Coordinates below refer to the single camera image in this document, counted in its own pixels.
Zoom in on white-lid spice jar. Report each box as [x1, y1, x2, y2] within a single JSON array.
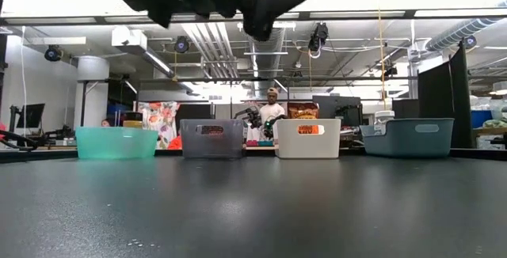
[[374, 110, 396, 135]]

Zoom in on black computer monitor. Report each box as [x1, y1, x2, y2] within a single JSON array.
[[16, 103, 46, 129], [311, 95, 362, 127]]

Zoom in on white plastic bin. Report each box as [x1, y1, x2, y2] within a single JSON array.
[[276, 118, 342, 160]]

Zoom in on grey translucent plastic bin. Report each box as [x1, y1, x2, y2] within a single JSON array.
[[180, 118, 246, 159]]

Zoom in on floral cloth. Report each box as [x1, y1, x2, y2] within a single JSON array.
[[136, 101, 181, 150]]

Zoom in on black partition panel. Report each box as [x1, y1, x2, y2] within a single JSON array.
[[417, 40, 475, 149]]

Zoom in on blue-grey plastic bin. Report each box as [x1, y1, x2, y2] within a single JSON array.
[[359, 117, 455, 158]]

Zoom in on white round pillar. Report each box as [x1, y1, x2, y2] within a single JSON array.
[[74, 55, 111, 128]]

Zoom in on blue storage container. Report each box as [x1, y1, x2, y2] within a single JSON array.
[[471, 109, 494, 129]]

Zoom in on teal plastic bin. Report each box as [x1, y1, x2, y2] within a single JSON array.
[[74, 126, 159, 160]]

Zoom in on black table mat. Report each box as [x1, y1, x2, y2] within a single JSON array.
[[0, 154, 507, 258]]

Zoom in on yellow hanging cord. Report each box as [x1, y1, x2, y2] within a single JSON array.
[[378, 8, 387, 111]]

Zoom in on silver ventilation duct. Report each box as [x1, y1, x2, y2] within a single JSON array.
[[425, 0, 507, 52]]

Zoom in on black cable loop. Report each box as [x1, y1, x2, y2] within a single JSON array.
[[0, 129, 40, 152]]

